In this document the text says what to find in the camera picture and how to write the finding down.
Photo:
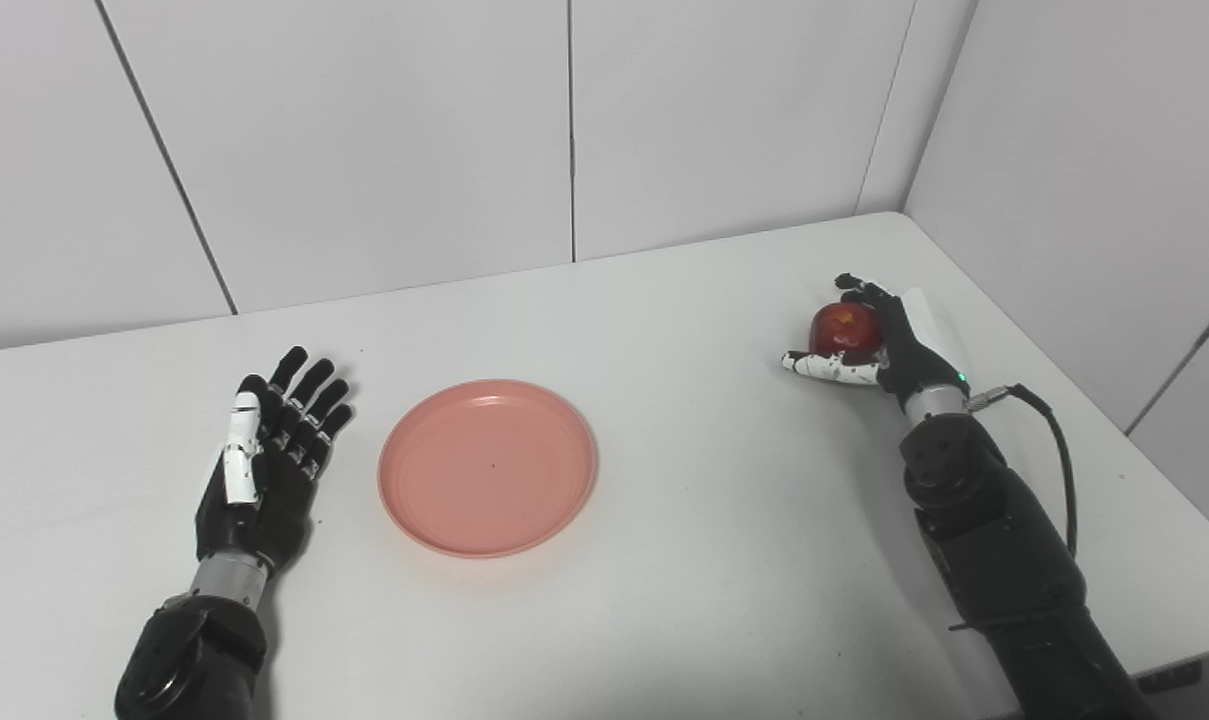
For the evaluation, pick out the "red apple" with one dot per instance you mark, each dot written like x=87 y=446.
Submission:
x=844 y=328

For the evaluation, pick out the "black table frame part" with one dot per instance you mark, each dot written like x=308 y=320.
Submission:
x=1169 y=679

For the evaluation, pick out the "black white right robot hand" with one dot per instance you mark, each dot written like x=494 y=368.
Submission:
x=914 y=350

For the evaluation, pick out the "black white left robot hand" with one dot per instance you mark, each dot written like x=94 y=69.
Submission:
x=274 y=500

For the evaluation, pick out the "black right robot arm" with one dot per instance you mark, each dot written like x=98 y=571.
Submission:
x=1004 y=540

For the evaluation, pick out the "pink round plate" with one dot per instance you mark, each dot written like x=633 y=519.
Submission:
x=489 y=468

